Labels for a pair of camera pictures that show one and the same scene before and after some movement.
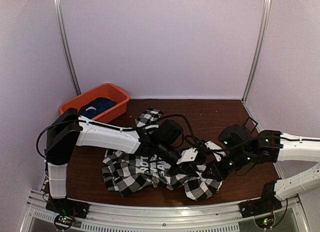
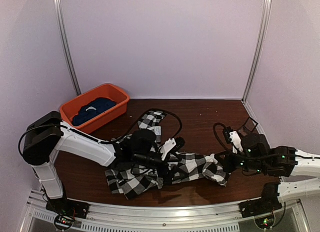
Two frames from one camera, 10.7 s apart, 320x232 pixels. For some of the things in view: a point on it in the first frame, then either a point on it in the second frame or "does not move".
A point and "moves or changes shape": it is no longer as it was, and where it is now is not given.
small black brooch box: [250, 124] does not move
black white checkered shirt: [128, 173] moves or changes shape
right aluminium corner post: [267, 2] does not move
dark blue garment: [90, 109] does not move
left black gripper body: [181, 168] -> [162, 172]
